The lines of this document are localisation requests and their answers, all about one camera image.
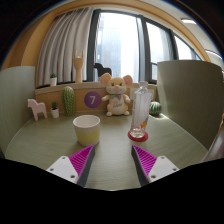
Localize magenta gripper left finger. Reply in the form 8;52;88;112
47;145;95;187

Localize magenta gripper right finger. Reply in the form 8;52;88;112
131;145;179;186

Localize clear plastic water bottle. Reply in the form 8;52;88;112
129;81;152;138

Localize red round coaster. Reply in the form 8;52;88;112
128;131;148;142

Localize pale yellow paper cup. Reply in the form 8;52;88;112
73;115;100;146

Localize round green cactus ornament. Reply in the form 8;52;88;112
149;101;162;116

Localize small potted plant on desk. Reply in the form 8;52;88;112
51;101;59;118

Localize purple number seven sign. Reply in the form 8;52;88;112
84;91;101;108

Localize pink wooden horse figure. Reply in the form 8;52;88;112
28;99;47;120

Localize tall green cactus ornament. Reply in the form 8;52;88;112
61;86;75;116

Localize right green desk divider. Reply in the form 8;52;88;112
157;60;224;149

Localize green desk divider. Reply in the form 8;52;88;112
0;66;35;152
157;60;224;149

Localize beige plush mouse toy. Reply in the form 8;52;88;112
100;73;133;117

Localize small potted plant on ledge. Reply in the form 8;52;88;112
50;73;57;87

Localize black horse figure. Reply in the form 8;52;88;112
94;63;112;78

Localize left green desk divider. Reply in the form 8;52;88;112
0;66;35;152

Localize wooden hand model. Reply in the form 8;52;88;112
73;53;84;83

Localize grey window curtain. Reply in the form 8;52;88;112
36;8;93;87

